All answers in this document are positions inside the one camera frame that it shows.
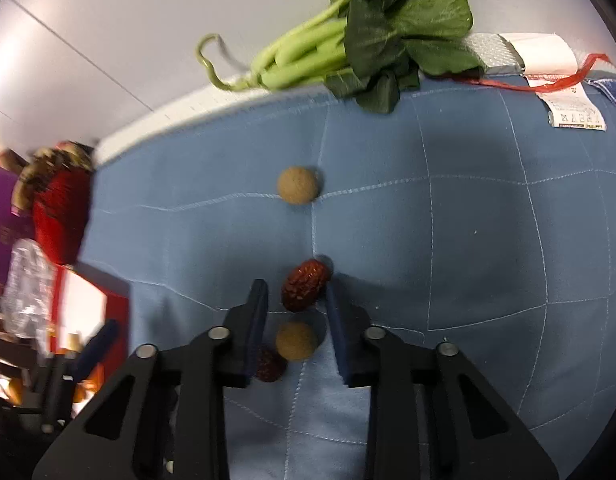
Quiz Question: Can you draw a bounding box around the dried red date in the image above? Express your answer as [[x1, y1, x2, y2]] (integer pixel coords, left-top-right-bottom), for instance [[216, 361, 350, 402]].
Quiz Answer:
[[281, 259, 333, 313], [253, 345, 288, 384]]

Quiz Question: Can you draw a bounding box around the clear crinkled plastic bag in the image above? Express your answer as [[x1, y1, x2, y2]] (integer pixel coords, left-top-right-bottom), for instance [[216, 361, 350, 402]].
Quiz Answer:
[[0, 238, 58, 339]]

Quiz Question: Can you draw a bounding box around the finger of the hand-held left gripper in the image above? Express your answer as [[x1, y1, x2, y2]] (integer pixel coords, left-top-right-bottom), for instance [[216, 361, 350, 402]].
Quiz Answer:
[[38, 352, 78, 434], [69, 319, 121, 382]]

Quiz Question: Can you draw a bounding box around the clear blue-tinted plastic pouch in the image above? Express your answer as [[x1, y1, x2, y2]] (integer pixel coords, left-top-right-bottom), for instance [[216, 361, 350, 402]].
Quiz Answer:
[[585, 76, 616, 112]]

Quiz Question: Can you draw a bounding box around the blue quilted mat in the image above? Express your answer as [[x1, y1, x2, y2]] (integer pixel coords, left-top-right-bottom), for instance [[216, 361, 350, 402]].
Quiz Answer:
[[77, 74, 616, 480]]

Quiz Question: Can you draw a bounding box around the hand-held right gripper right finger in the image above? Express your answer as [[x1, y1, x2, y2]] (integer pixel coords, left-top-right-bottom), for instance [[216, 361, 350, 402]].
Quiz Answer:
[[324, 280, 558, 480]]

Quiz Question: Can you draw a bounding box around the red box with white inside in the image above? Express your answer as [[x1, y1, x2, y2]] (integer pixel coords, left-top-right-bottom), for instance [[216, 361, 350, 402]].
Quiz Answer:
[[47, 263, 132, 413]]

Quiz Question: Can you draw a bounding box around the green bok choy bunch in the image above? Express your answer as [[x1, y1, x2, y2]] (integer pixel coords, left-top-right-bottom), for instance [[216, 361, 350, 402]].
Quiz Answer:
[[197, 0, 474, 114]]

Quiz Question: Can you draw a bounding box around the white fabric label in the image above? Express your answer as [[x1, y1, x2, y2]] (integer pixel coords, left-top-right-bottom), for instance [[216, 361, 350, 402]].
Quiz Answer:
[[496, 33, 608, 132]]

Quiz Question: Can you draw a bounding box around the red string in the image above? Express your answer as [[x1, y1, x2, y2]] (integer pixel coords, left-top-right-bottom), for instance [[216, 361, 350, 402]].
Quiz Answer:
[[457, 52, 616, 94]]

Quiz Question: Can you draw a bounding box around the red embroidered pouch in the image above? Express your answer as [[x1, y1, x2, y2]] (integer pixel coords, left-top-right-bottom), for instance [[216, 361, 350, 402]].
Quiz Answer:
[[12, 142, 98, 267]]

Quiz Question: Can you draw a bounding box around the purple box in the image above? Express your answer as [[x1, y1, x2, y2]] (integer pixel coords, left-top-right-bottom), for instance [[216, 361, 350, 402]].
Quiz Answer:
[[0, 156, 39, 283]]

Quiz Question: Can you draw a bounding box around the brown longan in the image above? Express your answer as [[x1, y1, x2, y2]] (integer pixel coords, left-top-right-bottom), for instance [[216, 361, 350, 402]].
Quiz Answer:
[[277, 166, 319, 205], [275, 321, 319, 362]]

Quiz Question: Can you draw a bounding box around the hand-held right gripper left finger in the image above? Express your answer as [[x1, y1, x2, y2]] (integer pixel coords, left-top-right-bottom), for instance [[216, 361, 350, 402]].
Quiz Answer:
[[33, 279, 269, 480]]

